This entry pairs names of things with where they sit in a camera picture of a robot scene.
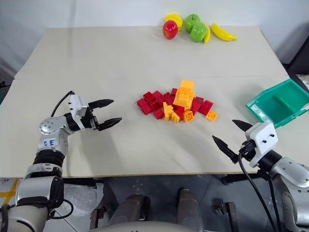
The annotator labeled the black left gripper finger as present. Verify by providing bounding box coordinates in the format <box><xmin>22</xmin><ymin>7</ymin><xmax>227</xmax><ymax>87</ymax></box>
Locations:
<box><xmin>97</xmin><ymin>117</ymin><xmax>123</xmax><ymax>131</ymax></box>
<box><xmin>88</xmin><ymin>99</ymin><xmax>114</xmax><ymax>110</ymax></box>

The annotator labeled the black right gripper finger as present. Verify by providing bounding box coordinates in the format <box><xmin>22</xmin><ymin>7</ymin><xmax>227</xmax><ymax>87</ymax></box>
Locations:
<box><xmin>212</xmin><ymin>135</ymin><xmax>239</xmax><ymax>165</ymax></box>
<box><xmin>232</xmin><ymin>119</ymin><xmax>253</xmax><ymax>133</ymax></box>

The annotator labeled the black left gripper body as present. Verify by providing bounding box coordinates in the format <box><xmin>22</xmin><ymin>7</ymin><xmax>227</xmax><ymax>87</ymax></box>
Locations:
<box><xmin>79</xmin><ymin>105</ymin><xmax>100</xmax><ymax>131</ymax></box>

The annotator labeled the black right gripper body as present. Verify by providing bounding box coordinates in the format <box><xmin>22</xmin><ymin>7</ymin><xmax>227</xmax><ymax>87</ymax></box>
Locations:
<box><xmin>239</xmin><ymin>139</ymin><xmax>256</xmax><ymax>162</ymax></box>

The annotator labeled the green plastic bin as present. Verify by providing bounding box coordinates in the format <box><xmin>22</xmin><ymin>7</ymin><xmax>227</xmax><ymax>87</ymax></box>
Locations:
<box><xmin>245</xmin><ymin>79</ymin><xmax>309</xmax><ymax>129</ymax></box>

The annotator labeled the dark rounded shape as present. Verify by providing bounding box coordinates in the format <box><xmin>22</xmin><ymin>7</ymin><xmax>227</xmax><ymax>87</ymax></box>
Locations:
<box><xmin>109</xmin><ymin>194</ymin><xmax>151</xmax><ymax>226</ymax></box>
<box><xmin>177</xmin><ymin>188</ymin><xmax>204</xmax><ymax>229</ymax></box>

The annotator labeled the clear plastic bag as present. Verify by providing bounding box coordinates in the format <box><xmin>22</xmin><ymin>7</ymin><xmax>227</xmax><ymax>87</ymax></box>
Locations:
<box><xmin>63</xmin><ymin>182</ymin><xmax>105</xmax><ymax>218</ymax></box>

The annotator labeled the black background object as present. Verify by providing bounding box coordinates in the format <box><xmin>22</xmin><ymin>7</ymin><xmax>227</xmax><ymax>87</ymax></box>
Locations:
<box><xmin>275</xmin><ymin>24</ymin><xmax>309</xmax><ymax>75</ymax></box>

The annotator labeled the red toy apple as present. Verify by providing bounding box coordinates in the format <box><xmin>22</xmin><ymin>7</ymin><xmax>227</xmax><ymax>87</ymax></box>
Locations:
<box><xmin>162</xmin><ymin>20</ymin><xmax>179</xmax><ymax>40</ymax></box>

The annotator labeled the green toy apple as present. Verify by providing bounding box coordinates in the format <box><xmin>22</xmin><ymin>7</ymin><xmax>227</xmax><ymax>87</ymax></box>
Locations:
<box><xmin>184</xmin><ymin>14</ymin><xmax>201</xmax><ymax>33</ymax></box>
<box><xmin>190</xmin><ymin>22</ymin><xmax>207</xmax><ymax>43</ymax></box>

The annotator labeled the yellow toy banana bunch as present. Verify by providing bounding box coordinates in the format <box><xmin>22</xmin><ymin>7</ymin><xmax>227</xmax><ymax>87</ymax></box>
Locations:
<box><xmin>165</xmin><ymin>13</ymin><xmax>184</xmax><ymax>31</ymax></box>

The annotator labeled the grey robot torso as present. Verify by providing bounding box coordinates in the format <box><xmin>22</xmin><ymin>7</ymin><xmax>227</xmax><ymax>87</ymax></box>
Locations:
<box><xmin>88</xmin><ymin>220</ymin><xmax>211</xmax><ymax>232</ymax></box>

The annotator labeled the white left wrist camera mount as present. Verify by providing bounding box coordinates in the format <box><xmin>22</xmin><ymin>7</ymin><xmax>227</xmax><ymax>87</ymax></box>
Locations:
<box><xmin>68</xmin><ymin>94</ymin><xmax>90</xmax><ymax>121</ymax></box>

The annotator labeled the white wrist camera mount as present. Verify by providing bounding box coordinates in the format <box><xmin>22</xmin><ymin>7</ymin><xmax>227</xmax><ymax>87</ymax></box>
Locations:
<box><xmin>68</xmin><ymin>94</ymin><xmax>90</xmax><ymax>121</ymax></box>
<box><xmin>244</xmin><ymin>122</ymin><xmax>279</xmax><ymax>168</ymax></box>

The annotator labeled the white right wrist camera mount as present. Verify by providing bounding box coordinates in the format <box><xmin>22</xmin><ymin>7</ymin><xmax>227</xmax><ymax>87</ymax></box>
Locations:
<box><xmin>244</xmin><ymin>122</ymin><xmax>279</xmax><ymax>168</ymax></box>

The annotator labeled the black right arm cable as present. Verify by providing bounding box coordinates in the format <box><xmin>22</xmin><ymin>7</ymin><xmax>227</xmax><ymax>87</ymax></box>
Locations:
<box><xmin>267</xmin><ymin>174</ymin><xmax>283</xmax><ymax>232</ymax></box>
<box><xmin>238</xmin><ymin>151</ymin><xmax>276</xmax><ymax>232</ymax></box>

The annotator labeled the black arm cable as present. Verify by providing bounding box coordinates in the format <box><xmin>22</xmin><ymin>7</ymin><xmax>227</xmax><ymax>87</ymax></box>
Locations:
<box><xmin>267</xmin><ymin>174</ymin><xmax>283</xmax><ymax>232</ymax></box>
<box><xmin>47</xmin><ymin>199</ymin><xmax>74</xmax><ymax>220</ymax></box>
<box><xmin>50</xmin><ymin>90</ymin><xmax>74</xmax><ymax>116</ymax></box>
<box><xmin>238</xmin><ymin>151</ymin><xmax>276</xmax><ymax>232</ymax></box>

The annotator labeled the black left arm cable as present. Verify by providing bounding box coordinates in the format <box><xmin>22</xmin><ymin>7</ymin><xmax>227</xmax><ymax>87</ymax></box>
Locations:
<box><xmin>50</xmin><ymin>90</ymin><xmax>74</xmax><ymax>116</ymax></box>

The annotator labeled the dark metal bracket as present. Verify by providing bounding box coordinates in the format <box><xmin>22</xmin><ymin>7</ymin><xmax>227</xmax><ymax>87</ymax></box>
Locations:
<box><xmin>211</xmin><ymin>198</ymin><xmax>242</xmax><ymax>232</ymax></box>
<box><xmin>89</xmin><ymin>204</ymin><xmax>107</xmax><ymax>230</ymax></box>

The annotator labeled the black lower arm cable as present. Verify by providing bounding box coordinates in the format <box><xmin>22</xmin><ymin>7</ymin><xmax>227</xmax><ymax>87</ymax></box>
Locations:
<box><xmin>47</xmin><ymin>199</ymin><xmax>74</xmax><ymax>220</ymax></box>

